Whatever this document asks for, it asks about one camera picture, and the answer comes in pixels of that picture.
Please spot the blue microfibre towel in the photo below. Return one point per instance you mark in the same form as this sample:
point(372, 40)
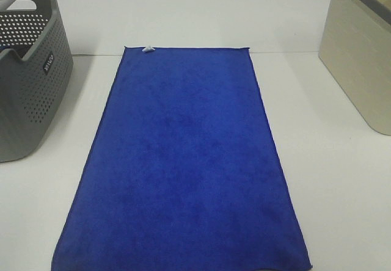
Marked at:
point(183, 172)

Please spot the grey perforated plastic basket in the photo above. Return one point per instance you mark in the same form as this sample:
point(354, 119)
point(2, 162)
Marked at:
point(36, 66)

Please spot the beige storage box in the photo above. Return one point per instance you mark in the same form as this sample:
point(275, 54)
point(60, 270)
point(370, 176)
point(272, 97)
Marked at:
point(355, 48)

